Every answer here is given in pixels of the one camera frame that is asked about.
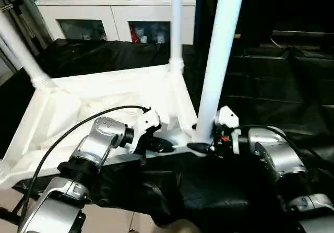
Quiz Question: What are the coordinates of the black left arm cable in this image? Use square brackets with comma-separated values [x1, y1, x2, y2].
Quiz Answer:
[17, 105, 153, 229]

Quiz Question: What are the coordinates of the black work mat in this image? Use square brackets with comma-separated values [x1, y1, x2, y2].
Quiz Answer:
[0, 37, 334, 232]

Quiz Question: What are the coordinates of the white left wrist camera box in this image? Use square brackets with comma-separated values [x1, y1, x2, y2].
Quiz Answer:
[128, 108, 162, 154]

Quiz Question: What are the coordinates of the white cabinet with glass doors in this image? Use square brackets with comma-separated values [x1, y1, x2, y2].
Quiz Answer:
[34, 0, 200, 46]

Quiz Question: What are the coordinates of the white plastic table leg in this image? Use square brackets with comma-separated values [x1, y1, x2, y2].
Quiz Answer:
[0, 10, 53, 88]
[168, 0, 186, 74]
[190, 0, 247, 146]

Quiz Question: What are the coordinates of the dark low shelf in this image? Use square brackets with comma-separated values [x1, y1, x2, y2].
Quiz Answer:
[271, 30, 334, 48]

